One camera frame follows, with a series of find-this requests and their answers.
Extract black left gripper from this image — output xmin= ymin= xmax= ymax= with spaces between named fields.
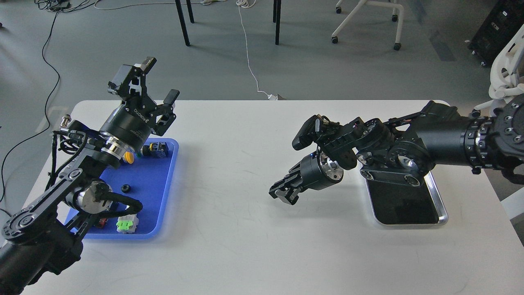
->
xmin=99 ymin=57 xmax=180 ymax=161

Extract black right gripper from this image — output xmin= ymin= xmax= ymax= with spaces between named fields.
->
xmin=269 ymin=152 xmax=344 ymax=205

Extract small black gear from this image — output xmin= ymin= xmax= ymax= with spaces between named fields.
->
xmin=120 ymin=184 xmax=131 ymax=193

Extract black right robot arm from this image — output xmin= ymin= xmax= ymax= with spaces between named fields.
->
xmin=269 ymin=95 xmax=523 ymax=205

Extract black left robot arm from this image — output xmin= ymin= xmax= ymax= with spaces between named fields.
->
xmin=0 ymin=57 xmax=180 ymax=295

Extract yellow push button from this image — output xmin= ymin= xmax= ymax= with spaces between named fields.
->
xmin=120 ymin=152 xmax=135 ymax=165

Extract blue plastic tray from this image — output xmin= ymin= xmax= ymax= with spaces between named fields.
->
xmin=84 ymin=138 xmax=178 ymax=240

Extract silver tray with black mat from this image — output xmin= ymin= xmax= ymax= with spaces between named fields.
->
xmin=366 ymin=172 xmax=449 ymax=228

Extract green and silver push button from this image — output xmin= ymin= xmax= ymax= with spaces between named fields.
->
xmin=116 ymin=213 xmax=139 ymax=234

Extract black table legs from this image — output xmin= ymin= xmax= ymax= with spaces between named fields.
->
xmin=174 ymin=0 xmax=282 ymax=47

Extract white chair base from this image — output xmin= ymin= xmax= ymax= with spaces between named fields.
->
xmin=331 ymin=0 xmax=405 ymax=52

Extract white office chair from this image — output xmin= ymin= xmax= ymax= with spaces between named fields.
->
xmin=470 ymin=26 xmax=524 ymax=118

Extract black equipment cabinet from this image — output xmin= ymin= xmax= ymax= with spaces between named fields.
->
xmin=468 ymin=0 xmax=524 ymax=67

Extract green button black switch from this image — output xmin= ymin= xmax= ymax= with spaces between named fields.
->
xmin=136 ymin=142 xmax=169 ymax=159

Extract white floor cable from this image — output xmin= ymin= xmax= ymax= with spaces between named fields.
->
xmin=94 ymin=0 xmax=271 ymax=99

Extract black and red switch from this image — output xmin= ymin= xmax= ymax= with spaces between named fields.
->
xmin=93 ymin=217 xmax=108 ymax=229

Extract black floor cable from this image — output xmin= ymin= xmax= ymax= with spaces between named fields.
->
xmin=0 ymin=0 xmax=95 ymax=222

